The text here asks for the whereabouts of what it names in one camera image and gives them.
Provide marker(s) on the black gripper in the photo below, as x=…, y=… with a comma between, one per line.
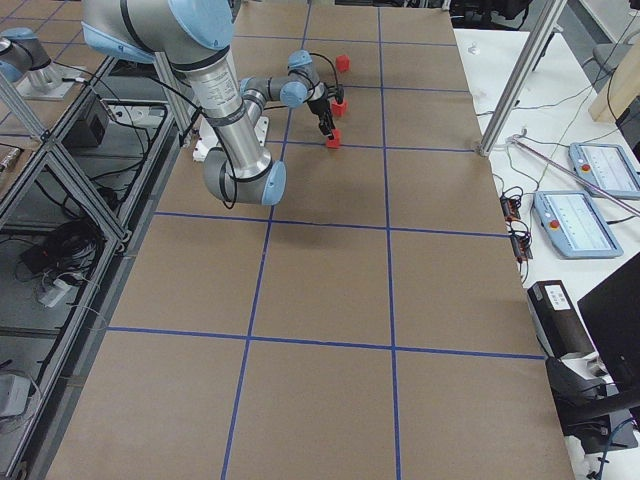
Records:
x=318, y=106

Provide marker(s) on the red block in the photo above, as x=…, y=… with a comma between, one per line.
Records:
x=342, y=63
x=339, y=109
x=333, y=141

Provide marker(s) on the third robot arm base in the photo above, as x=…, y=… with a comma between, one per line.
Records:
x=26, y=63

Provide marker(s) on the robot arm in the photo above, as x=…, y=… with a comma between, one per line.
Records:
x=196, y=38

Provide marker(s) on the white pillar base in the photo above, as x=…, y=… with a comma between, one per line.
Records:
x=208, y=139

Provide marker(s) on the near teach pendant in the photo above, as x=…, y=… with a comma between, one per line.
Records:
x=574, y=225

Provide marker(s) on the teach pendant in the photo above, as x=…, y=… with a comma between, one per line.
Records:
x=606, y=166
x=574, y=225

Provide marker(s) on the far teach pendant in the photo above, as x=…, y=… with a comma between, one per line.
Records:
x=606, y=166

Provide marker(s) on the black box with label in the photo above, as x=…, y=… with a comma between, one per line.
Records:
x=558, y=326

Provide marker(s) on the black monitor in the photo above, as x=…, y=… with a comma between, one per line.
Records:
x=610, y=312

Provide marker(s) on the aluminium frame post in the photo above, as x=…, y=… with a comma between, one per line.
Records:
x=531, y=51

